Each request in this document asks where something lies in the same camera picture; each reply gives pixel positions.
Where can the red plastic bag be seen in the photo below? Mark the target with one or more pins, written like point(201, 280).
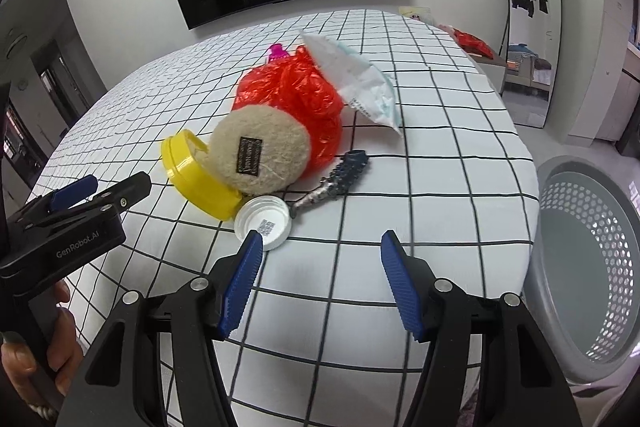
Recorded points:
point(295, 85)

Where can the grey perforated laundry basket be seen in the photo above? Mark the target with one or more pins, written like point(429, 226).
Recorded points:
point(582, 284)

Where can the dark spiky toy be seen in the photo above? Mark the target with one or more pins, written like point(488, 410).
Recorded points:
point(342, 177)

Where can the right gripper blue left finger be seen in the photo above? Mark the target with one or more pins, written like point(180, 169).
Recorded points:
point(238, 283)

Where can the tall standing mirror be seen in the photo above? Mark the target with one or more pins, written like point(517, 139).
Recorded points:
point(531, 50)

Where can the white grid tablecloth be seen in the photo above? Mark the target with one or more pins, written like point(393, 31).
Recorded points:
point(320, 342)

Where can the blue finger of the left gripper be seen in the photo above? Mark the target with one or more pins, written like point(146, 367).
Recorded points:
point(117, 198)
point(71, 194)

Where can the beige fluffy round pad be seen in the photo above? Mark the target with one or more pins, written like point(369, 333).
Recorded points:
point(258, 150)

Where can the pink plastic shuttlecock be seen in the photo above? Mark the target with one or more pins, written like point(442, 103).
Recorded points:
point(276, 53)

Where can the person's left hand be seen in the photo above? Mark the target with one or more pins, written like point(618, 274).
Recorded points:
point(40, 385)

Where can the framed child photo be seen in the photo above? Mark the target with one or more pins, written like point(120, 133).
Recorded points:
point(416, 13)

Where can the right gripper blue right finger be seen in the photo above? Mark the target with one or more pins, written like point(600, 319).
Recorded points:
point(396, 265)

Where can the white round cap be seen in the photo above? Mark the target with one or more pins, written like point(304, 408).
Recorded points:
point(269, 216)

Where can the red bag on cabinet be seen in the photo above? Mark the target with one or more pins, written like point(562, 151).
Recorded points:
point(473, 45)

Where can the baby wipes packet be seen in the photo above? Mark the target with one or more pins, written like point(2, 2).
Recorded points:
point(360, 84)

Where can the yellow plastic lid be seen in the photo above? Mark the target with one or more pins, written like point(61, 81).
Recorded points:
point(183, 156)

